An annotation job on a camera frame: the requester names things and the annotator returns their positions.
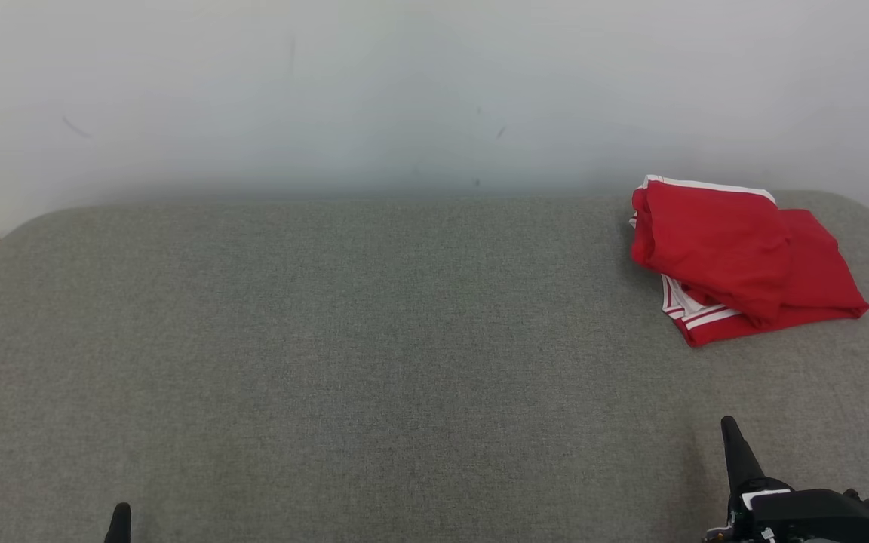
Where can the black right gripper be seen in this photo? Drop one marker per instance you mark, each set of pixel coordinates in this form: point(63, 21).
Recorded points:
point(819, 520)

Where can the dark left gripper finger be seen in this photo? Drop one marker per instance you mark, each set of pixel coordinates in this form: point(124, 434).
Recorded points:
point(119, 526)

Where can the red Bulls jersey shirt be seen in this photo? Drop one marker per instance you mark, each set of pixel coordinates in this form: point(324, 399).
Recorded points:
point(827, 279)

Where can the red shorts with white band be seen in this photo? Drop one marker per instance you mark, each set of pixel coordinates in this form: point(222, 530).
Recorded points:
point(706, 241)

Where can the grey fabric sofa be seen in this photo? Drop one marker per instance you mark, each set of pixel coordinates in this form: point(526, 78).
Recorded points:
point(329, 362)

